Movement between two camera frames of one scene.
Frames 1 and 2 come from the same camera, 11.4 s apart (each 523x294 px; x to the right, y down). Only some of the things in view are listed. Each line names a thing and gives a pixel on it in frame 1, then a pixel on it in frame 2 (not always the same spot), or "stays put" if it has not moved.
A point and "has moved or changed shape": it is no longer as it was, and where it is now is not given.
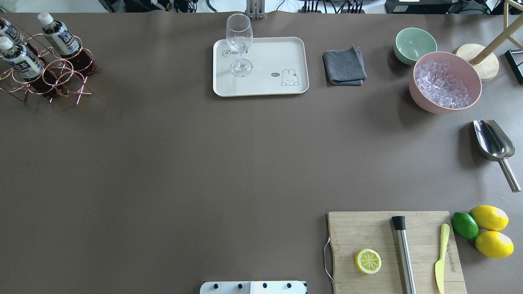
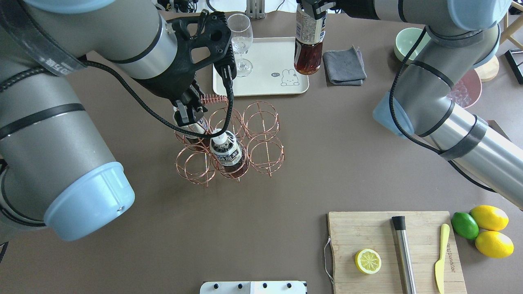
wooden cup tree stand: (484, 62) stays put
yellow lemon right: (494, 244) stays put
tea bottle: (7, 30) has moved or changed shape
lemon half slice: (368, 261) stays put
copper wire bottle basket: (42, 70) has moved or changed shape
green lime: (464, 226) stays put
